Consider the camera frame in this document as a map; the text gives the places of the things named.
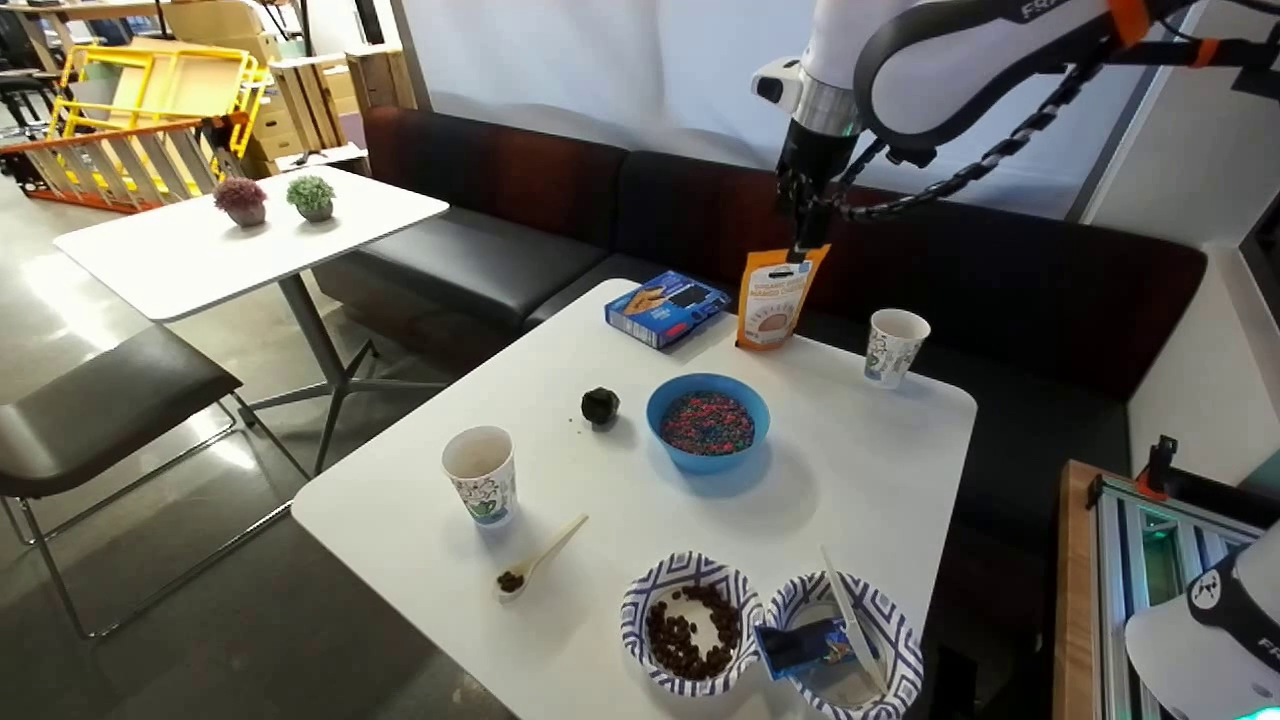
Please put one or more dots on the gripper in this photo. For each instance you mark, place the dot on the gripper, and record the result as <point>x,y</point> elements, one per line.
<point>815,155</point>

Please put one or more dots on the orange and white packet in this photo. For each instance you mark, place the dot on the orange and white packet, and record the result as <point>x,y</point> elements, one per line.
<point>775,305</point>

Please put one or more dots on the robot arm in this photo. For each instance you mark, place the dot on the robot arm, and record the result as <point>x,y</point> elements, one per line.
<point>980,90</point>

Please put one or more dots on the small blue packet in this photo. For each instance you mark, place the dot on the small blue packet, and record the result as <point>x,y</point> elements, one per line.
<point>800,645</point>

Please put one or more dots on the printed paper cup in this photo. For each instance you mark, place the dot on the printed paper cup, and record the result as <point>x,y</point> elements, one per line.
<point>893,348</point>
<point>483,480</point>

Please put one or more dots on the blue cracker box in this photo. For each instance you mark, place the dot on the blue cracker box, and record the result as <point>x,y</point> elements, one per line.
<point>665,308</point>

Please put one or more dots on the heap of colourful sprinkles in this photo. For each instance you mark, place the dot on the heap of colourful sprinkles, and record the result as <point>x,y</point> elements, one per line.
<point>708,423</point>

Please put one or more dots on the blue plastic bowl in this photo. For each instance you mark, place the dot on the blue plastic bowl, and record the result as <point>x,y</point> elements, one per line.
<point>680,460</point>

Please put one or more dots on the small black round object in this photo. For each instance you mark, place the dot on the small black round object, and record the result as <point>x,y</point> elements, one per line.
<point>600,406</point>

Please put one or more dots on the dark leather bench sofa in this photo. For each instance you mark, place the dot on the dark leather bench sofa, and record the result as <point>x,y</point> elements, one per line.
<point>480,260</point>

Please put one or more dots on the white plastic knife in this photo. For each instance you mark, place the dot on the white plastic knife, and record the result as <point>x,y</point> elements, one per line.
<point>850,620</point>

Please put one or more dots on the white plastic spoon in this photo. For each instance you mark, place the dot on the white plastic spoon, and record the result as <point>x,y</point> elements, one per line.
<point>550,550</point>

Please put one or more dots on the blue patterned paper bowl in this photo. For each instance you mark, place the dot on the blue patterned paper bowl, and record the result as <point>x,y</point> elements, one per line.
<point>640,610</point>
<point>895,640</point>

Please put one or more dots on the black and orange clamp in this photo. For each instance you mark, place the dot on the black and orange clamp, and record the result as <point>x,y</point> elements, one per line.
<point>1160,465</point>

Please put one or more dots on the heap of brown cereal balls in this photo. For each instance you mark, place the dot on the heap of brown cereal balls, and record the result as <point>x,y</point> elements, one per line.
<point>680,640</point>

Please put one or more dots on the brown beans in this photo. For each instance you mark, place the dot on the brown beans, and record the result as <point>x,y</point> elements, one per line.
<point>510,581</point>

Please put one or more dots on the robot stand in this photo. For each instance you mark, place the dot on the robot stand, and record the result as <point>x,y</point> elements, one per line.
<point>1120,580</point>

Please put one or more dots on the green potted plant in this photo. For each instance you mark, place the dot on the green potted plant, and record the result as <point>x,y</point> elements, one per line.
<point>312,195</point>

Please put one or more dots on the purple potted plant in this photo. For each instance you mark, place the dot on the purple potted plant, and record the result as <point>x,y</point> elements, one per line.
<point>241,198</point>

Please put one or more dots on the stack of cardboard boxes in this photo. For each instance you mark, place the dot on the stack of cardboard boxes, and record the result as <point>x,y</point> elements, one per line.
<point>235,30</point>

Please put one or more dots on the white square table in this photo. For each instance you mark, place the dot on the white square table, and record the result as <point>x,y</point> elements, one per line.
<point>200,255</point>

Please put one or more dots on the yellow metal cart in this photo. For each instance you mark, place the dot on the yellow metal cart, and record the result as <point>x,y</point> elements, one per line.
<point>160,85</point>

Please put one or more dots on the orange and white barrier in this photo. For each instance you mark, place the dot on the orange and white barrier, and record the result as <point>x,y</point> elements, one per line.
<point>110,165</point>

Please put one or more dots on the dark chair with metal legs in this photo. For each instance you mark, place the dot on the dark chair with metal legs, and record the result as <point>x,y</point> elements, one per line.
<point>90,410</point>

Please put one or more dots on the wooden table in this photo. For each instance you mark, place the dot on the wooden table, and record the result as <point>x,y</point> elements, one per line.
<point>70,12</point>

